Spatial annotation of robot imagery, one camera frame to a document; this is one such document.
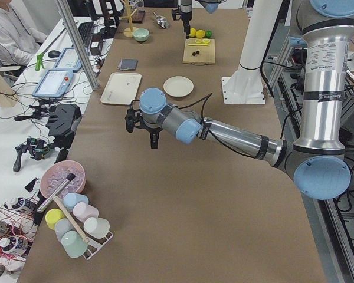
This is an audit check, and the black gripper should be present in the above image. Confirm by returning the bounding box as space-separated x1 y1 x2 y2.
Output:
172 0 192 39
135 112 162 149

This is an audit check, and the cream round plate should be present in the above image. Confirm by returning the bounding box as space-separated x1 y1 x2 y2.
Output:
163 76 194 98

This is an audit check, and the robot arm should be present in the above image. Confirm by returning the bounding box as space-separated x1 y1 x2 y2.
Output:
171 0 222 39

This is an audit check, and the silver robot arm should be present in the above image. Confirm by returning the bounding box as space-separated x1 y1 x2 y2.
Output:
126 1 354 200

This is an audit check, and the cream rectangular rabbit tray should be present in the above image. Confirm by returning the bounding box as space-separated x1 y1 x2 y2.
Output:
100 72 142 106

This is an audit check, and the yellow lemon lower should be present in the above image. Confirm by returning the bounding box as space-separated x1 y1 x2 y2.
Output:
188 28 196 38

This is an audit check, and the yellow lemon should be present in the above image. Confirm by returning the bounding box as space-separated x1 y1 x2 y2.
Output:
188 28 196 38
195 29 206 38

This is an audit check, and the yellow lemon upper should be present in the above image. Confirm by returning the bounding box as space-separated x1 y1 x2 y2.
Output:
195 29 206 38

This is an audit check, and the steel ice scoop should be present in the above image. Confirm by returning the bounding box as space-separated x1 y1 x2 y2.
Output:
152 11 170 29

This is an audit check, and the green lime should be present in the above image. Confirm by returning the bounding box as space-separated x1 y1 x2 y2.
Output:
205 30 212 38

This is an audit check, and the bamboo cutting board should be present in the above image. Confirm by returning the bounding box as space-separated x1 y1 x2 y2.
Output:
182 38 215 65

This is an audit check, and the mint green bowl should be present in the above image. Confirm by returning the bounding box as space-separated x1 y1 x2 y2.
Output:
132 28 149 42

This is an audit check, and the wooden mug tree stand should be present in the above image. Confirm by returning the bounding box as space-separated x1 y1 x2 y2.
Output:
119 0 138 38

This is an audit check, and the grey folded cloth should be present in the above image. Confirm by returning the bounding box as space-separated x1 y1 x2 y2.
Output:
118 58 138 71

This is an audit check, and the black keyboard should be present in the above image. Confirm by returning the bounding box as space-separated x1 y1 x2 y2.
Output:
78 21 94 48

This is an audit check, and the pink cup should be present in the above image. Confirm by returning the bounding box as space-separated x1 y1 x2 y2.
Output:
73 202 99 223

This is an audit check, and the blue cup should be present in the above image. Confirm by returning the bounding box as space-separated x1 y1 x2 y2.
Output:
63 193 89 212

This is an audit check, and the pink bowl with ice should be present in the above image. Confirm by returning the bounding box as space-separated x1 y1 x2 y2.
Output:
40 160 86 198

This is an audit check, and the white cup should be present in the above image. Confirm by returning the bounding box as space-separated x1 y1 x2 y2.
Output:
83 217 110 239

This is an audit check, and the teach pendant front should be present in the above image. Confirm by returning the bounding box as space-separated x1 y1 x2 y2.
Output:
32 68 74 98

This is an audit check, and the teach pendant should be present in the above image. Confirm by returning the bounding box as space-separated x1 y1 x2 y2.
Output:
54 47 82 73
32 68 74 98

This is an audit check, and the teach pendant rear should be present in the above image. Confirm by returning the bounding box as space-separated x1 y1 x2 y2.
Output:
54 47 82 73

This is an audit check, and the steel muddler in bowl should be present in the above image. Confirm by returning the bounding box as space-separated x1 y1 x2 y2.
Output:
37 173 76 213

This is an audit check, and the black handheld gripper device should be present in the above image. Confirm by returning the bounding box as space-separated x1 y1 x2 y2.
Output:
13 137 51 172

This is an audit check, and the white cup rack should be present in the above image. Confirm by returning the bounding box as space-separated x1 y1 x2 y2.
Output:
83 231 114 260

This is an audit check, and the grey cup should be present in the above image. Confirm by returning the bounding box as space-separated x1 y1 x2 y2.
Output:
54 218 75 242

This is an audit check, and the yellow cup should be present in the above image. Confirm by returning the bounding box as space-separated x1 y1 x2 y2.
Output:
45 208 65 230

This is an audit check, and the black computer mouse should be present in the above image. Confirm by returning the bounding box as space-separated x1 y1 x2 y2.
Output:
48 50 61 58

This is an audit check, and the mint green cup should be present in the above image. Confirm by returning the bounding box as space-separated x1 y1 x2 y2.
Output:
61 231 88 258

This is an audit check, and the green clamp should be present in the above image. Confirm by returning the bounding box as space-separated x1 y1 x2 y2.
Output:
35 52 44 71

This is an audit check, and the seated person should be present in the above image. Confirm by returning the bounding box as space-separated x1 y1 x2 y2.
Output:
0 1 47 66

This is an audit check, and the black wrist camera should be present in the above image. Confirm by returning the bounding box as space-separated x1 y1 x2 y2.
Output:
125 99 140 133

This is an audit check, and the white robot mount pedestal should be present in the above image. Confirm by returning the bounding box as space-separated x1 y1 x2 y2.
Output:
222 0 290 104

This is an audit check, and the black stand mount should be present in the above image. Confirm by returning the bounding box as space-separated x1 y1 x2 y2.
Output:
46 104 82 149

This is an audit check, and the aluminium frame post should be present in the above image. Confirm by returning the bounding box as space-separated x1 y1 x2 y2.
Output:
55 0 99 91

